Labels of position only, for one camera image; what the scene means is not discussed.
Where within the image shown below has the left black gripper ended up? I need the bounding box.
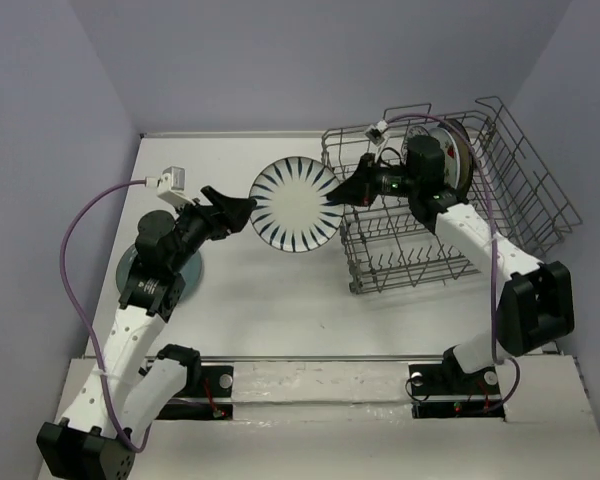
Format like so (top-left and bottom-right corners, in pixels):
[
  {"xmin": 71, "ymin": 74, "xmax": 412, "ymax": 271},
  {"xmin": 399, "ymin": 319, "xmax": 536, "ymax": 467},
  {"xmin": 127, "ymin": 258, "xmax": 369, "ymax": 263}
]
[{"xmin": 168, "ymin": 187, "xmax": 257, "ymax": 273}]

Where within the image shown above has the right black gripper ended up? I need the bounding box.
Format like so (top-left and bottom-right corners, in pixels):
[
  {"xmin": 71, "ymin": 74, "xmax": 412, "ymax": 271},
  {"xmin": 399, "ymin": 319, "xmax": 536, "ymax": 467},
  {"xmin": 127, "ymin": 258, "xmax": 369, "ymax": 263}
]
[{"xmin": 326, "ymin": 152, "xmax": 420, "ymax": 207}]

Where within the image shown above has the white blue striped plate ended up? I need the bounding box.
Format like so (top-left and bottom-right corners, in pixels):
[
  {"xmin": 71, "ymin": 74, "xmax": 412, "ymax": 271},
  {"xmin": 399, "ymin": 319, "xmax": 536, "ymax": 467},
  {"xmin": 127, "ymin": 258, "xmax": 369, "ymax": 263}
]
[{"xmin": 249, "ymin": 156, "xmax": 345, "ymax": 253}]

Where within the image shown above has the plain teal plate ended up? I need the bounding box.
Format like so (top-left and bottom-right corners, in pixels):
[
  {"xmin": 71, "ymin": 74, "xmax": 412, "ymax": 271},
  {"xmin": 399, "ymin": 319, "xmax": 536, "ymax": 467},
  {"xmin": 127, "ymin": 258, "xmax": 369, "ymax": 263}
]
[{"xmin": 115, "ymin": 245, "xmax": 204, "ymax": 301}]

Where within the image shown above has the blue floral pattern plate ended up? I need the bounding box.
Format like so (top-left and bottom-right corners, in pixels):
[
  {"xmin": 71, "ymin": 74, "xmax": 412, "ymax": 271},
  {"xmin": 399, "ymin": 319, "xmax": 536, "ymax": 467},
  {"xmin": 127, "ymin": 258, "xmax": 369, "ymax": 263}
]
[{"xmin": 404, "ymin": 125, "xmax": 429, "ymax": 145}]

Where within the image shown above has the white strawberry pattern plate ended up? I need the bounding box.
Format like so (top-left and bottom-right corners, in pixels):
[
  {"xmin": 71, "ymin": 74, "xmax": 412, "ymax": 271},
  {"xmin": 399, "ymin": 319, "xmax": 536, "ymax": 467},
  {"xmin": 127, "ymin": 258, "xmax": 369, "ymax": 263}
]
[{"xmin": 428, "ymin": 127, "xmax": 460, "ymax": 187}]

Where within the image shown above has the dark striped rim plate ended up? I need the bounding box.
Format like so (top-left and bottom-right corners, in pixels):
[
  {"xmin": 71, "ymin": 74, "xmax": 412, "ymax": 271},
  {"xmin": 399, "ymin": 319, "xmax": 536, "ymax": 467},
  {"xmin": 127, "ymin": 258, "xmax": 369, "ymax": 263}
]
[{"xmin": 444, "ymin": 119, "xmax": 474, "ymax": 198}]

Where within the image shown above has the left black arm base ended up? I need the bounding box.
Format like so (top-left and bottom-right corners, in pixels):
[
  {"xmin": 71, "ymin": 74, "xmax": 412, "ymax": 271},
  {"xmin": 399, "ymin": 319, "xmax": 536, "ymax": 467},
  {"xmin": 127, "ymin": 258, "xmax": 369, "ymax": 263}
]
[{"xmin": 157, "ymin": 364, "xmax": 234, "ymax": 421}]

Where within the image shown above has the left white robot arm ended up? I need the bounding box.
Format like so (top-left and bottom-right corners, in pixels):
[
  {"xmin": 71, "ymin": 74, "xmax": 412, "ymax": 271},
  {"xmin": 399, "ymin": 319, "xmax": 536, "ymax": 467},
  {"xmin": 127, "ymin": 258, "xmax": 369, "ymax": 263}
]
[{"xmin": 36, "ymin": 186, "xmax": 256, "ymax": 479}]

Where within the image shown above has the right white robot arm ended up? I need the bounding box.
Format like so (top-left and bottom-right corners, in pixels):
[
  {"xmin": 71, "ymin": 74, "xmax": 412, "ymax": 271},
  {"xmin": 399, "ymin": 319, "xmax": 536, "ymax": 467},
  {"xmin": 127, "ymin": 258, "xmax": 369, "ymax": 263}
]
[{"xmin": 327, "ymin": 135, "xmax": 575, "ymax": 392}]

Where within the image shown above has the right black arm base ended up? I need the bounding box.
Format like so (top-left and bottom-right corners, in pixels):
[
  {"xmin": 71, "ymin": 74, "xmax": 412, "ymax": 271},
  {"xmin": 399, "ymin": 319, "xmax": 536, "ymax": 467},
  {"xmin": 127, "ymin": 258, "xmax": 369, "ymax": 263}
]
[{"xmin": 405, "ymin": 363, "xmax": 505, "ymax": 419}]

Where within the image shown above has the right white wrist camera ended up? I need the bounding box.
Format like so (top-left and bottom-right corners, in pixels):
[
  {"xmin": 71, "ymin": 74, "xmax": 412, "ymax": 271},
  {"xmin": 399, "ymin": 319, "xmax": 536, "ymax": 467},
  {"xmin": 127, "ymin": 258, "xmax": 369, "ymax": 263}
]
[{"xmin": 364, "ymin": 120, "xmax": 388, "ymax": 148}]

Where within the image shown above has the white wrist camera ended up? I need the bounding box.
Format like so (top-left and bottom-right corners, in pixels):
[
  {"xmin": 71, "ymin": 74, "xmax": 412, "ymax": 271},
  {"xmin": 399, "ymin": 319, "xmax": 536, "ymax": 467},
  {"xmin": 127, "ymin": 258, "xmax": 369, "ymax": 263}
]
[
  {"xmin": 145, "ymin": 166, "xmax": 193, "ymax": 209},
  {"xmin": 364, "ymin": 120, "xmax": 388, "ymax": 148}
]

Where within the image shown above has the grey wire dish rack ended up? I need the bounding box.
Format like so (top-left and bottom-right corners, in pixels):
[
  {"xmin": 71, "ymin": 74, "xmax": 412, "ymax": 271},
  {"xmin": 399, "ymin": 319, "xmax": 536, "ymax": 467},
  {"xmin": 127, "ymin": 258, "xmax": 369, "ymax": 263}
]
[{"xmin": 321, "ymin": 96, "xmax": 582, "ymax": 294}]

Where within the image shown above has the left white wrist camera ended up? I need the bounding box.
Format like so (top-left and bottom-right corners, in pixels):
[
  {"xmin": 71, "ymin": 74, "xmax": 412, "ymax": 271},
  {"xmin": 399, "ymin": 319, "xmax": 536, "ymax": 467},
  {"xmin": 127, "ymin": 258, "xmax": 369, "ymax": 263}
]
[{"xmin": 145, "ymin": 166, "xmax": 193, "ymax": 209}]

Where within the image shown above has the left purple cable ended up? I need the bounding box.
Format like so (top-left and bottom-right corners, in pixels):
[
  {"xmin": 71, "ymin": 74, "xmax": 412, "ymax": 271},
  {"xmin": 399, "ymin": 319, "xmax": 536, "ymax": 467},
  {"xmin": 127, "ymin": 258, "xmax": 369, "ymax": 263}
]
[{"xmin": 59, "ymin": 180, "xmax": 154, "ymax": 454}]

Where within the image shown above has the purple cable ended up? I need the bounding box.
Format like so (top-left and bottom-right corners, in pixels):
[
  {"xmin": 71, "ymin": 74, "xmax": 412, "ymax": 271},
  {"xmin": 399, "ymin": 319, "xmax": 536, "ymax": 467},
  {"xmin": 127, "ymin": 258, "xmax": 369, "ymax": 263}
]
[
  {"xmin": 59, "ymin": 180, "xmax": 154, "ymax": 454},
  {"xmin": 382, "ymin": 113, "xmax": 521, "ymax": 409}
]

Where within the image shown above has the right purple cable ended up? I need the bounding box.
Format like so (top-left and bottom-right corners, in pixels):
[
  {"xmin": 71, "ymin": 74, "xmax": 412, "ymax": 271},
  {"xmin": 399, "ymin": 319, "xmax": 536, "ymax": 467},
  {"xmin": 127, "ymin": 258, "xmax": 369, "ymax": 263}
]
[{"xmin": 382, "ymin": 113, "xmax": 521, "ymax": 409}]

